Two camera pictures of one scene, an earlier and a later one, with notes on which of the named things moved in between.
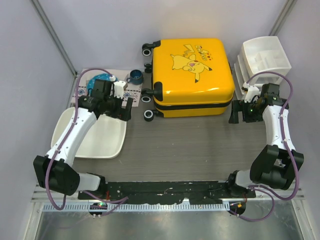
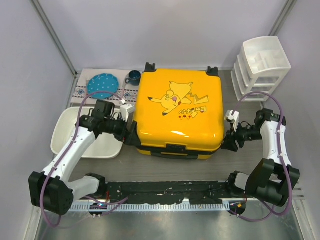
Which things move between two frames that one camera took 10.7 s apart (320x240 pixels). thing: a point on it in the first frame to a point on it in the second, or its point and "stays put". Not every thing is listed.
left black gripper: [124, 114] to [129, 138]
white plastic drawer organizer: [258, 55] stays put
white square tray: [107, 139] stays put
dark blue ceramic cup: [136, 77] stays put
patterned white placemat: [133, 90] stays put
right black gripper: [237, 105] to [230, 143]
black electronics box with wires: [198, 192] stays put
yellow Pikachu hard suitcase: [191, 77] to [179, 112]
